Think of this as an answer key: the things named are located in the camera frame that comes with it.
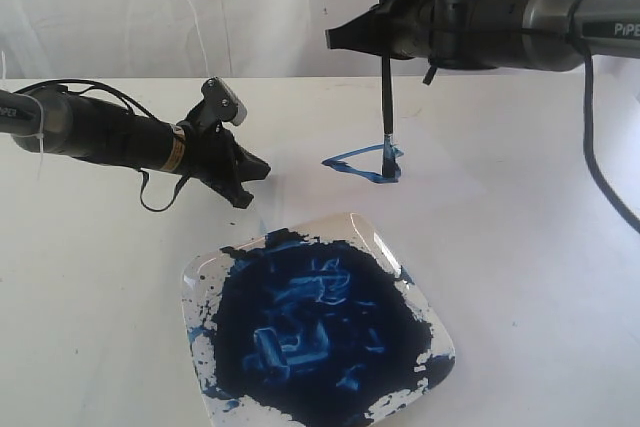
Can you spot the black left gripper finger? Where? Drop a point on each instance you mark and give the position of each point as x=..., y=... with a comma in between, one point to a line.
x=233, y=192
x=249, y=166

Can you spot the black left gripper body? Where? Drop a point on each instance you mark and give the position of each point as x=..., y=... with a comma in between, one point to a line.
x=206, y=156

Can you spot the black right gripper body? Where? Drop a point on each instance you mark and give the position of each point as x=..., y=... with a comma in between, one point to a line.
x=461, y=34

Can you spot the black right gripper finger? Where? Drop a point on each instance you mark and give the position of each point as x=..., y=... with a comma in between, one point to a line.
x=370, y=33

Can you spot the black paintbrush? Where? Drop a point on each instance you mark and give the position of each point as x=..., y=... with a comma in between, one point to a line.
x=387, y=112

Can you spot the white paper sheet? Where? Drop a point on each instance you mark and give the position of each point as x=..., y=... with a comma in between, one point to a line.
x=360, y=170

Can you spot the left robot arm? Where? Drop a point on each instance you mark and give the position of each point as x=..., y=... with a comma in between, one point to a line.
x=101, y=125

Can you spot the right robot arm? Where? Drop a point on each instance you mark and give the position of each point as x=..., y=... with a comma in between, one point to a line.
x=557, y=33

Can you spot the white plate with blue paint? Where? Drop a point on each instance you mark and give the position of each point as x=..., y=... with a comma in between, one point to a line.
x=313, y=325

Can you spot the white zip tie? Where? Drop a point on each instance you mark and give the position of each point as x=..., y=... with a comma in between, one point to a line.
x=39, y=135

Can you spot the white curtain backdrop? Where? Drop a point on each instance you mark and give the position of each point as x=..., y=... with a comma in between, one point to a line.
x=177, y=38

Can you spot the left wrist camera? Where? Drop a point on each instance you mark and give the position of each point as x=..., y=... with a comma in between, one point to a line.
x=221, y=103

